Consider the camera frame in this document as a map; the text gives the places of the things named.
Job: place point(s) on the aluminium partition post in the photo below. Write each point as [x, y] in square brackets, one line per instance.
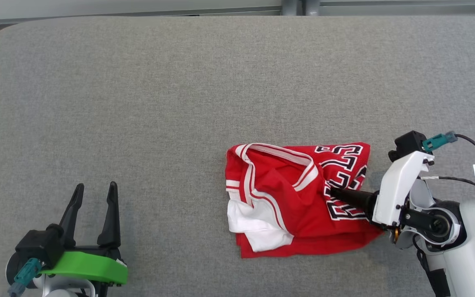
[289, 6]

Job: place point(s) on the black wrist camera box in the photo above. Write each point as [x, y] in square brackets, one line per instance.
[39, 245]
[408, 142]

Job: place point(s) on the red basketball jersey white trim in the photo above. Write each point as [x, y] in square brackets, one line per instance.
[295, 194]

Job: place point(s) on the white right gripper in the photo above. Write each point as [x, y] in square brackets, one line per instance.
[394, 189]

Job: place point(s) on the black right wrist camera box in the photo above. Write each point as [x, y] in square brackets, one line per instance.
[408, 142]

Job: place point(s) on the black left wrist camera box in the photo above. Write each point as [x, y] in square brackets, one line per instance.
[39, 245]

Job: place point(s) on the grey partition base rail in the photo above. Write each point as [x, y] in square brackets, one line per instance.
[386, 10]

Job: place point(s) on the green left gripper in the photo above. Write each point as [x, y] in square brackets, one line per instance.
[93, 266]

